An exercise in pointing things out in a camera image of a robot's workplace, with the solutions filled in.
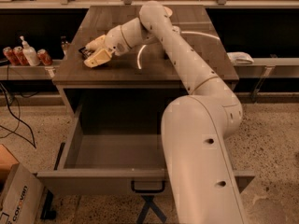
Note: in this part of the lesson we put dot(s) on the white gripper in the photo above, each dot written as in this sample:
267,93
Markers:
114,42

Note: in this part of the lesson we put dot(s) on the black rxbar chocolate bar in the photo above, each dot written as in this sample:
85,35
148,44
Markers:
83,51

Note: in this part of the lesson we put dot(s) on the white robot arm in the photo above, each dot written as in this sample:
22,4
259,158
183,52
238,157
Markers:
193,126

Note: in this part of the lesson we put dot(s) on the grey drawer cabinet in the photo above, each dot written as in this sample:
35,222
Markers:
157,56

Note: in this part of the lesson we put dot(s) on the open grey top drawer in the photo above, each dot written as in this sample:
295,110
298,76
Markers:
116,138

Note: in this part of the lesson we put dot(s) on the small clear bottle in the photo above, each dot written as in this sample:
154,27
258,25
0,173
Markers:
64,44

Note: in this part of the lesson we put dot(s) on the red soda can right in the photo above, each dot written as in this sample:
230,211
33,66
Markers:
44,57

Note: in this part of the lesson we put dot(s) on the red soda can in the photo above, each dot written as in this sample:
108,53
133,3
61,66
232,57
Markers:
18,51
44,57
8,52

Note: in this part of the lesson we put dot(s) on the white pump bottle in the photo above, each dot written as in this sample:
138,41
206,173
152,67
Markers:
29,53

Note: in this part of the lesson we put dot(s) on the white ceramic bowl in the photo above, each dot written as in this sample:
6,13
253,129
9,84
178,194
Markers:
168,11

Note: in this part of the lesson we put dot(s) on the green white soda can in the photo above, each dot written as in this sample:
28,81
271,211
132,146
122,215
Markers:
176,29

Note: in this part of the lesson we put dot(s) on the red soda can middle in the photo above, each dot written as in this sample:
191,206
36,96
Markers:
18,51

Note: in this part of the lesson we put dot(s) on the red soda can left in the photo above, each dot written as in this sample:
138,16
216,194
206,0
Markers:
8,52

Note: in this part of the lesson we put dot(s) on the grey side shelf left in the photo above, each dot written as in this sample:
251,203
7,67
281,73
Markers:
18,72

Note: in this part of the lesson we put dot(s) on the grey side shelf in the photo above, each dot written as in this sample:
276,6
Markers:
18,72
269,67

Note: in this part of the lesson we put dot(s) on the white folded cloth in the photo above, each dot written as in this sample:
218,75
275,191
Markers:
240,58

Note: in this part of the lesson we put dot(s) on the cardboard box with logo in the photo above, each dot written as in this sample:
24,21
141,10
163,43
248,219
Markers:
20,191

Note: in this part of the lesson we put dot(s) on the grey side shelf right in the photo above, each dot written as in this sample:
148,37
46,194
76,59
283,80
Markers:
269,67

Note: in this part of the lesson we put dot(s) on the black drawer handle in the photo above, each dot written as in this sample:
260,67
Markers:
147,187

